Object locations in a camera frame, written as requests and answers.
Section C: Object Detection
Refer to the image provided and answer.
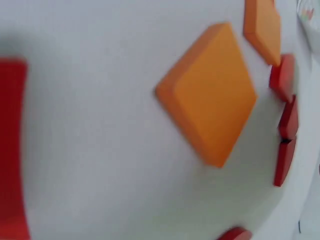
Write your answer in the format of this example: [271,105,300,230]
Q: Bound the orange block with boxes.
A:
[154,21,258,169]
[243,0,282,68]

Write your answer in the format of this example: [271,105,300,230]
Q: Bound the red block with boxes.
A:
[268,53,297,104]
[278,94,300,141]
[215,226,253,240]
[0,57,32,240]
[273,136,298,188]

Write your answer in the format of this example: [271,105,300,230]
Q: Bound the clear plastic container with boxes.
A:
[296,0,320,55]

